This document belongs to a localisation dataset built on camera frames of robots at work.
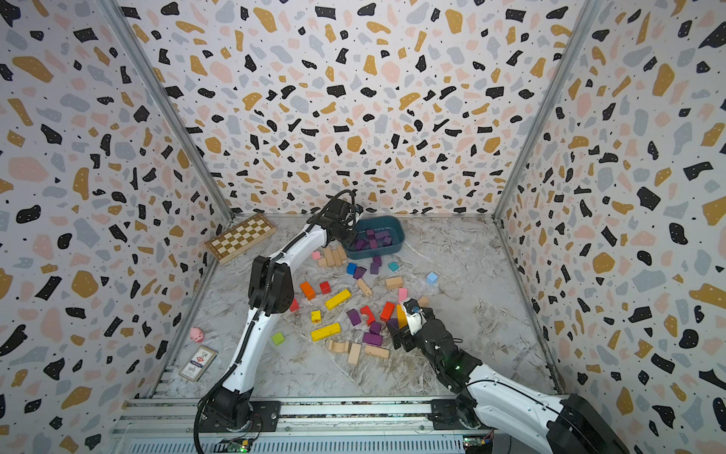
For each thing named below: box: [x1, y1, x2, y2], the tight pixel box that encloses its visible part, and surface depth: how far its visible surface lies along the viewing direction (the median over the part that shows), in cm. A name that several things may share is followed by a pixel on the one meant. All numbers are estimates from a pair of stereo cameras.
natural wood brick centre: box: [385, 276, 404, 290], surface depth 102 cm
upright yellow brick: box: [396, 303, 408, 330], surface depth 75 cm
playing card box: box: [178, 345, 219, 383], surface depth 83 cm
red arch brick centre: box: [360, 305, 376, 327], surface depth 94 cm
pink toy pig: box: [190, 326, 206, 344], surface depth 88 cm
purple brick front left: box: [363, 332, 383, 347], surface depth 89 cm
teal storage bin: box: [345, 215, 406, 260], surface depth 112 cm
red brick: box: [380, 300, 396, 322], surface depth 95 cm
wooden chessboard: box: [204, 212, 277, 265], surface depth 112 cm
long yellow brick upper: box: [325, 288, 353, 311], surface depth 99 cm
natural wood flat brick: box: [363, 345, 391, 359], surface depth 87 cm
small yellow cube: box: [311, 309, 323, 324], surface depth 92 cm
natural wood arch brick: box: [328, 339, 350, 353], surface depth 86 cm
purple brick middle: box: [345, 308, 363, 327], surface depth 94 cm
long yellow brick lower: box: [311, 322, 342, 343], surface depth 90 cm
